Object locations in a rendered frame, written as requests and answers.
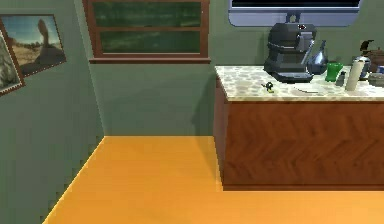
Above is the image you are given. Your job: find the green cup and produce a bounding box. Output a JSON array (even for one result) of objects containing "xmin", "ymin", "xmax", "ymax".
[{"xmin": 324, "ymin": 61, "xmax": 344, "ymax": 83}]

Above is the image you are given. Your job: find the small black green object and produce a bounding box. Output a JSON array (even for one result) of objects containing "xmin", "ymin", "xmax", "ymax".
[{"xmin": 261, "ymin": 81, "xmax": 276, "ymax": 94}]

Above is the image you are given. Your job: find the brown framed window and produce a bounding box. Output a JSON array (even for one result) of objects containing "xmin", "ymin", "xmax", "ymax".
[{"xmin": 82, "ymin": 0, "xmax": 212, "ymax": 65}]

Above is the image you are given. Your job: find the brown wooden counter cabinet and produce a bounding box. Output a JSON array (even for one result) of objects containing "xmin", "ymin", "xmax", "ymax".
[{"xmin": 213, "ymin": 64, "xmax": 384, "ymax": 192}]

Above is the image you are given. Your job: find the black coffee machine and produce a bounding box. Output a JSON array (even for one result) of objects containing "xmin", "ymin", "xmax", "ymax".
[{"xmin": 263, "ymin": 22, "xmax": 318, "ymax": 84}]

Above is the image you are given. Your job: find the dark glass vase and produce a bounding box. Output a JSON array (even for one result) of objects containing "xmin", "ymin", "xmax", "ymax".
[{"xmin": 306, "ymin": 40, "xmax": 329, "ymax": 76}]

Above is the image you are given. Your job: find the small grey pepper shaker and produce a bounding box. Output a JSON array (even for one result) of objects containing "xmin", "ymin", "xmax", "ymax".
[{"xmin": 335, "ymin": 70, "xmax": 347, "ymax": 88}]

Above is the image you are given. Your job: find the white paper towel roll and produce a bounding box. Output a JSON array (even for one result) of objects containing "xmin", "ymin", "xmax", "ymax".
[{"xmin": 345, "ymin": 58, "xmax": 366, "ymax": 92}]

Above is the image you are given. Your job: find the framed desert rock picture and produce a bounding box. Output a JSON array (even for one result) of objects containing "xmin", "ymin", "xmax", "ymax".
[{"xmin": 0, "ymin": 13, "xmax": 68, "ymax": 78}]

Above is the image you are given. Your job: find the grey bowl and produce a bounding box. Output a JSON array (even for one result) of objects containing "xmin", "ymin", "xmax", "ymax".
[{"xmin": 367, "ymin": 72, "xmax": 384, "ymax": 88}]

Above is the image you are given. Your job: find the framed grey rock picture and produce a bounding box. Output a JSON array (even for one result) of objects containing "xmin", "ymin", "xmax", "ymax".
[{"xmin": 0, "ymin": 28, "xmax": 26, "ymax": 97}]

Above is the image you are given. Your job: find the brown pot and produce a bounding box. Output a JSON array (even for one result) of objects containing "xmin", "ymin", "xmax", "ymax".
[{"xmin": 360, "ymin": 39, "xmax": 384, "ymax": 74}]

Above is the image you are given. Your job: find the silver wall television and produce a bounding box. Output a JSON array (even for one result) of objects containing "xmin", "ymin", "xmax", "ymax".
[{"xmin": 228, "ymin": 0, "xmax": 362, "ymax": 28}]

